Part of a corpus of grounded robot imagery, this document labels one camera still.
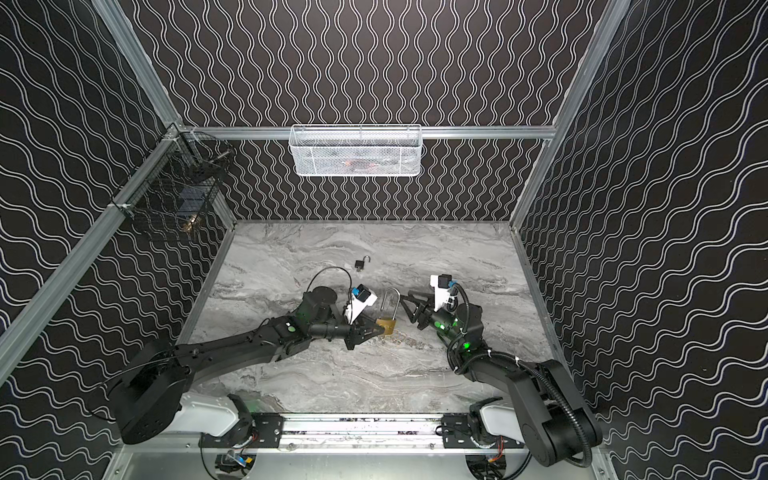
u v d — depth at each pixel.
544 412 0.43
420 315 0.73
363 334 0.72
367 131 0.98
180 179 0.98
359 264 1.07
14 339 0.50
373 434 0.75
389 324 0.77
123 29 0.72
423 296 0.80
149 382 0.47
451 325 0.71
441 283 0.73
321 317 0.64
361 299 0.69
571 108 0.86
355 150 0.61
